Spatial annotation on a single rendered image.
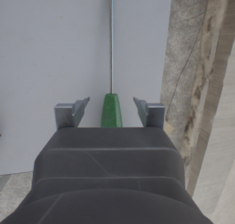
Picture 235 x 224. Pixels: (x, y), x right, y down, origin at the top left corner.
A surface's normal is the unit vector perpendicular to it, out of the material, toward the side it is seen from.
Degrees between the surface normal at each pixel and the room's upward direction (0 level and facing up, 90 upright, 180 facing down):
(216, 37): 32
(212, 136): 0
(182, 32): 0
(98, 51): 0
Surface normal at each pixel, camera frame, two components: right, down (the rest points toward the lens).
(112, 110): 0.25, 0.12
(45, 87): 0.25, 0.36
